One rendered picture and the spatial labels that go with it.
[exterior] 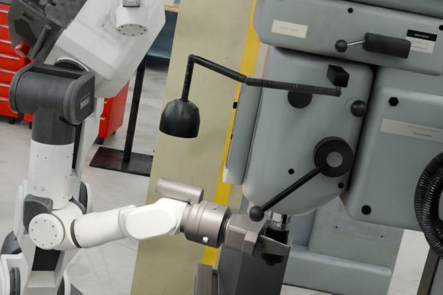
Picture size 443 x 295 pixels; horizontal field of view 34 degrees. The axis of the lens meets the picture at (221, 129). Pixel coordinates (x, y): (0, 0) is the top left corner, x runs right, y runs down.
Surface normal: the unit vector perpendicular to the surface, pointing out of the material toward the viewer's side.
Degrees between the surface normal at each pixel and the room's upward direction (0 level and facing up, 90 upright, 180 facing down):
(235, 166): 90
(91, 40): 58
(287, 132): 90
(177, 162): 90
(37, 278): 28
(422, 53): 90
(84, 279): 0
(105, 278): 0
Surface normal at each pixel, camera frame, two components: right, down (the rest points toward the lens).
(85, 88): 0.97, 0.18
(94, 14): 0.41, -0.26
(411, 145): 0.00, 0.25
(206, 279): 0.18, -0.95
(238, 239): -0.25, 0.19
